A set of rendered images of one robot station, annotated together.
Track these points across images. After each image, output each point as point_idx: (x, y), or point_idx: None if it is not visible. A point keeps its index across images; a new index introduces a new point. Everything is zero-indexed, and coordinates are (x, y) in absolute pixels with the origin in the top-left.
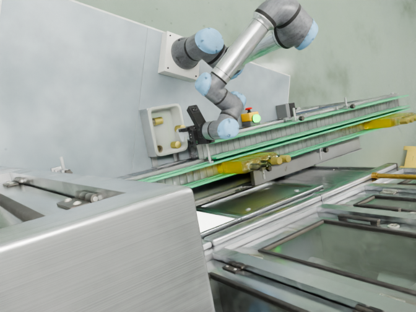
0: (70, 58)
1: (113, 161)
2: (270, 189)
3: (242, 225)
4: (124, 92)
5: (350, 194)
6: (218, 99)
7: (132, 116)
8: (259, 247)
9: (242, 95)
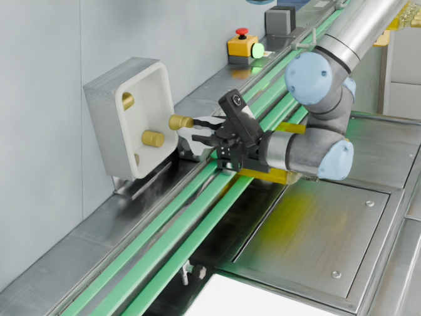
0: None
1: (50, 211)
2: (315, 194)
3: None
4: (51, 53)
5: None
6: (329, 108)
7: (72, 103)
8: None
9: (354, 84)
